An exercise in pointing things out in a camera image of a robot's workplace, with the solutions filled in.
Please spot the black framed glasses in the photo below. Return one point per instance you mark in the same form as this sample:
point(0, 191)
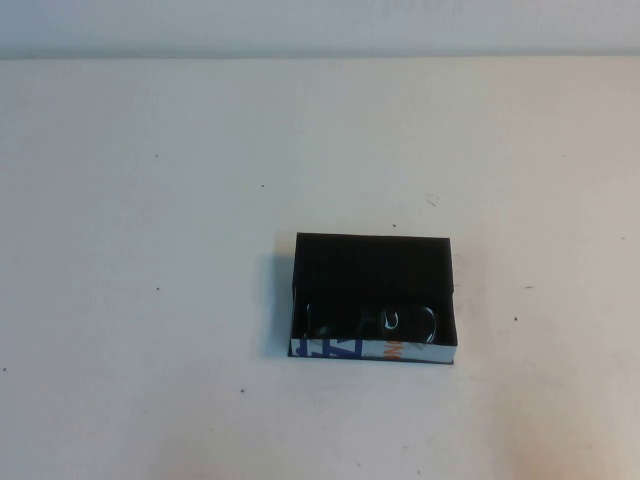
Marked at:
point(425, 325)

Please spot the black glasses case printed front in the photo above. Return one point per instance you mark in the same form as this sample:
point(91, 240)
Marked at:
point(372, 265)

